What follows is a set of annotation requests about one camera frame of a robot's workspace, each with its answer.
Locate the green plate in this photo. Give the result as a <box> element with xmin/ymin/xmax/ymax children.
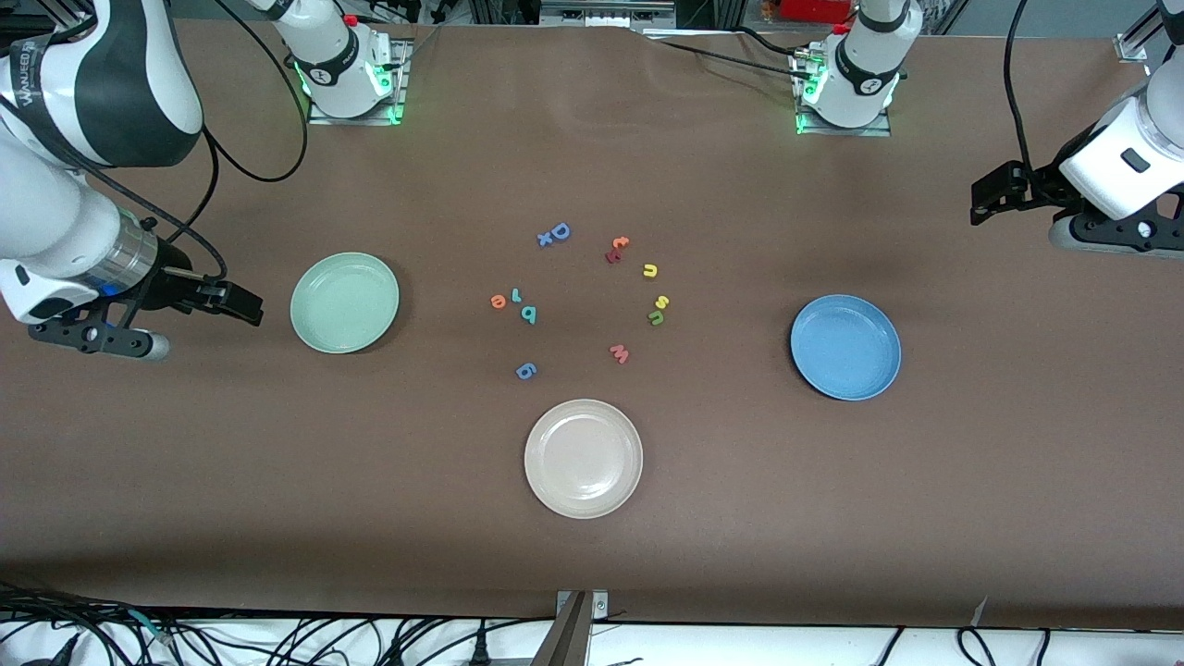
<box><xmin>290</xmin><ymin>252</ymin><xmax>401</xmax><ymax>355</ymax></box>

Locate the brown table cover mat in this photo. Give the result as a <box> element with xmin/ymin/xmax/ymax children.
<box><xmin>0</xmin><ymin>17</ymin><xmax>1184</xmax><ymax>630</ymax></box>

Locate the blue plate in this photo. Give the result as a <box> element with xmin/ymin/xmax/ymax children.
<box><xmin>790</xmin><ymin>294</ymin><xmax>903</xmax><ymax>402</ymax></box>

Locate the red box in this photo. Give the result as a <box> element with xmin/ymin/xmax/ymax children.
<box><xmin>782</xmin><ymin>0</ymin><xmax>857</xmax><ymax>24</ymax></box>

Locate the beige plate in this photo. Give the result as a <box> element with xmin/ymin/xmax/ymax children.
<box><xmin>524</xmin><ymin>399</ymin><xmax>645</xmax><ymax>521</ymax></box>

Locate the grey metal box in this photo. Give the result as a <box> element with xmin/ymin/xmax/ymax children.
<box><xmin>539</xmin><ymin>0</ymin><xmax>678</xmax><ymax>29</ymax></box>

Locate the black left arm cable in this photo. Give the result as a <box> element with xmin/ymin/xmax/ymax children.
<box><xmin>1003</xmin><ymin>0</ymin><xmax>1037</xmax><ymax>181</ymax></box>

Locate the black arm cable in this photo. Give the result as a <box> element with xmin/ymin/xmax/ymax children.
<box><xmin>185</xmin><ymin>0</ymin><xmax>309</xmax><ymax>246</ymax></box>
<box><xmin>1003</xmin><ymin>0</ymin><xmax>1037</xmax><ymax>181</ymax></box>

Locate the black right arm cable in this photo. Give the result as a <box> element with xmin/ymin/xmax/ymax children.
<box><xmin>185</xmin><ymin>0</ymin><xmax>309</xmax><ymax>246</ymax></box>

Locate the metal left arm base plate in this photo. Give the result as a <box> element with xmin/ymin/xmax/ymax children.
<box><xmin>794</xmin><ymin>46</ymin><xmax>894</xmax><ymax>138</ymax></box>

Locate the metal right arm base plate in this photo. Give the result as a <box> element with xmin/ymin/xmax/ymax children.
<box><xmin>305</xmin><ymin>37</ymin><xmax>411</xmax><ymax>128</ymax></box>

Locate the black cable across table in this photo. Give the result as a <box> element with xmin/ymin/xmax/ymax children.
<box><xmin>647</xmin><ymin>26</ymin><xmax>808</xmax><ymax>80</ymax></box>

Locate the teal tipped cable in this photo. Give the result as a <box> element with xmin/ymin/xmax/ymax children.
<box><xmin>128</xmin><ymin>609</ymin><xmax>177</xmax><ymax>646</ymax></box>

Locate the black looped cable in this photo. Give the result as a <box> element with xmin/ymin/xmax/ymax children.
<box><xmin>957</xmin><ymin>627</ymin><xmax>998</xmax><ymax>666</ymax></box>

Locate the metal table edge bracket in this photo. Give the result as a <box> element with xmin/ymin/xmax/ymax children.
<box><xmin>555</xmin><ymin>590</ymin><xmax>610</xmax><ymax>666</ymax></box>

